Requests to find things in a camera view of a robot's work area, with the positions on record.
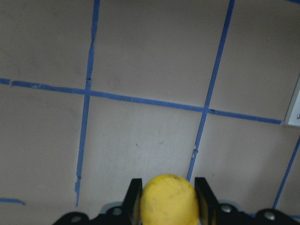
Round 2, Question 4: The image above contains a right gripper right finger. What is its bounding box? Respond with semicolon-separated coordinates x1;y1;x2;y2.
194;177;218;225

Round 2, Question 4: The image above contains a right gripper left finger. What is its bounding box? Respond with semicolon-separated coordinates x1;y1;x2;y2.
121;178;143;225

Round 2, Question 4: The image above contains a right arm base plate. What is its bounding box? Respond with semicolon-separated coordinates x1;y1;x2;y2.
284;77;300;127

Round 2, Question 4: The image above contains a yellow push button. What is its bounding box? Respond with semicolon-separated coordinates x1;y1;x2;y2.
140;174;200;225

